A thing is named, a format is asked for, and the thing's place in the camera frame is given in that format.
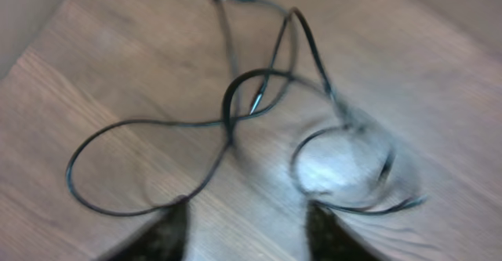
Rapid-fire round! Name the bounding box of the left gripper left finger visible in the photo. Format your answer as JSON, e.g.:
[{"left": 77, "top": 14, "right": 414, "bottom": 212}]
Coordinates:
[{"left": 101, "top": 196, "right": 191, "bottom": 261}]

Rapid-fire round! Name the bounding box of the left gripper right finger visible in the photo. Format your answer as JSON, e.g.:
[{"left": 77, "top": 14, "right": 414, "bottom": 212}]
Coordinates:
[{"left": 305, "top": 200, "right": 383, "bottom": 261}]

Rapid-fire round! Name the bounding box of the thin black USB-C cable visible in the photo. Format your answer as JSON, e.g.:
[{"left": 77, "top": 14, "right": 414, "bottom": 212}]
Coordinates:
[{"left": 209, "top": 0, "right": 428, "bottom": 217}]

